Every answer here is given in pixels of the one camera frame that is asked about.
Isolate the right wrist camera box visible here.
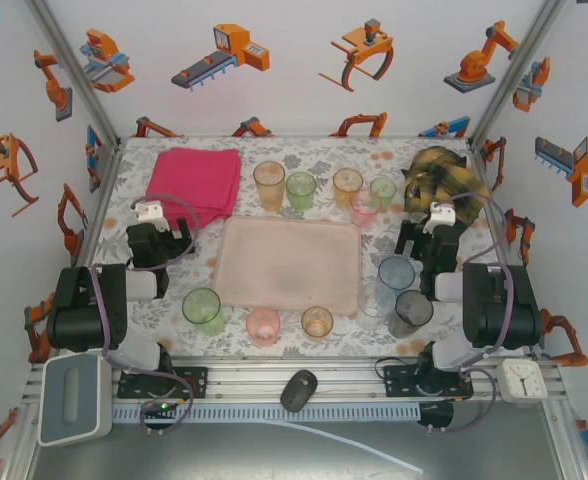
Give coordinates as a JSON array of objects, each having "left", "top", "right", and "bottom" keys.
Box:
[{"left": 422, "top": 202, "right": 458, "bottom": 235}]

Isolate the grey white tissue box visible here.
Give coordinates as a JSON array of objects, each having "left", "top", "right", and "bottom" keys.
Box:
[{"left": 37, "top": 349, "right": 113, "bottom": 448}]

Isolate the short green glass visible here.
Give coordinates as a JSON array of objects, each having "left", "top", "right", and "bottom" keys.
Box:
[{"left": 369, "top": 175, "right": 398, "bottom": 214}]

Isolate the grey glass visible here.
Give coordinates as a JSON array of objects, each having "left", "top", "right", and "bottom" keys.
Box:
[{"left": 387, "top": 289, "right": 435, "bottom": 340}]

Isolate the thin white tube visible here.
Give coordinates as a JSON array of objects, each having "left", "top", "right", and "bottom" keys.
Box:
[{"left": 253, "top": 418, "right": 425, "bottom": 475}]

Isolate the black adapter box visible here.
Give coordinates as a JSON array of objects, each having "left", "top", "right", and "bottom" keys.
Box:
[{"left": 417, "top": 401, "right": 455, "bottom": 435}]

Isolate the dark grey computer mouse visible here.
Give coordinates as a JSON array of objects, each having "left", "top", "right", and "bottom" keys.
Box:
[{"left": 279, "top": 368, "right": 319, "bottom": 414}]

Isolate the floral tablecloth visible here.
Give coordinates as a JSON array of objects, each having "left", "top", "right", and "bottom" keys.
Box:
[{"left": 81, "top": 135, "right": 533, "bottom": 359}]

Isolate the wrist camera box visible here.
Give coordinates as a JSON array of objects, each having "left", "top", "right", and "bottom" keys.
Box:
[
  {"left": 132, "top": 199, "right": 169, "bottom": 232},
  {"left": 422, "top": 202, "right": 458, "bottom": 235}
]

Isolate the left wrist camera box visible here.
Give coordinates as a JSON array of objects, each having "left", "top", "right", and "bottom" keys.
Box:
[{"left": 132, "top": 199, "right": 169, "bottom": 232}]

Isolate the clear glass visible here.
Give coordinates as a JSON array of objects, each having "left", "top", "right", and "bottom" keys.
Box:
[{"left": 356, "top": 282, "right": 398, "bottom": 334}]

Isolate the small circuit board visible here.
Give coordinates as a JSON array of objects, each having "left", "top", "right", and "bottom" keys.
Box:
[{"left": 140, "top": 398, "right": 181, "bottom": 426}]

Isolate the white square clock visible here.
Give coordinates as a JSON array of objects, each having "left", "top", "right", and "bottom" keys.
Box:
[{"left": 495, "top": 358, "right": 549, "bottom": 405}]

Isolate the tall orange glass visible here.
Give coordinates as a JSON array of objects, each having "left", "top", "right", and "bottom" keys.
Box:
[{"left": 252, "top": 160, "right": 287, "bottom": 212}]

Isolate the short orange glass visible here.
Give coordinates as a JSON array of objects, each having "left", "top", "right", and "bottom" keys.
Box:
[
  {"left": 332, "top": 167, "right": 365, "bottom": 209},
  {"left": 300, "top": 305, "right": 335, "bottom": 342}
]

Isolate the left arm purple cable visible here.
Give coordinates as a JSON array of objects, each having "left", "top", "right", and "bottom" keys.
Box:
[{"left": 89, "top": 193, "right": 199, "bottom": 437}]

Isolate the aluminium frame post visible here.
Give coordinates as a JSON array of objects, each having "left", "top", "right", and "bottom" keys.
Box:
[
  {"left": 23, "top": 0, "right": 124, "bottom": 151},
  {"left": 467, "top": 0, "right": 571, "bottom": 149}
]

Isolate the blue glass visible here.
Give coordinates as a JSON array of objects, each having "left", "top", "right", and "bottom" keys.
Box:
[{"left": 377, "top": 254, "right": 418, "bottom": 304}]

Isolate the tall green glass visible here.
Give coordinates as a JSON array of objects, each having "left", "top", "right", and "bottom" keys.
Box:
[
  {"left": 181, "top": 287, "right": 226, "bottom": 338},
  {"left": 285, "top": 171, "right": 318, "bottom": 214}
]

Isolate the pink folded towel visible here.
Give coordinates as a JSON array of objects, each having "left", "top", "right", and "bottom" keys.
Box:
[{"left": 145, "top": 146, "right": 243, "bottom": 232}]

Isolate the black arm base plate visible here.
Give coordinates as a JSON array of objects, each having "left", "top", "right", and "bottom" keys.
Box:
[
  {"left": 117, "top": 366, "right": 210, "bottom": 400},
  {"left": 382, "top": 363, "right": 474, "bottom": 401}
]

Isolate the pink glass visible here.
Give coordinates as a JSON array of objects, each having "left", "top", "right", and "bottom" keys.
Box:
[
  {"left": 349, "top": 188, "right": 383, "bottom": 230},
  {"left": 245, "top": 306, "right": 282, "bottom": 347}
]

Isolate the white slotted cable duct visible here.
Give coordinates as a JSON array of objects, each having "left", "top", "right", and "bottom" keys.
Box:
[{"left": 111, "top": 402, "right": 422, "bottom": 425}]

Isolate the yellow plaid shirt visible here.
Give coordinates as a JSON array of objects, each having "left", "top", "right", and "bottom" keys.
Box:
[{"left": 401, "top": 145, "right": 491, "bottom": 236}]

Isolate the aluminium table rail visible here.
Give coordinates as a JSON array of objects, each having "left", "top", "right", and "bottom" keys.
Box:
[{"left": 21, "top": 355, "right": 568, "bottom": 407}]

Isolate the pink plastic tray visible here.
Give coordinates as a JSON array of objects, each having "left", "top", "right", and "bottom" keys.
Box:
[{"left": 211, "top": 215, "right": 364, "bottom": 317}]

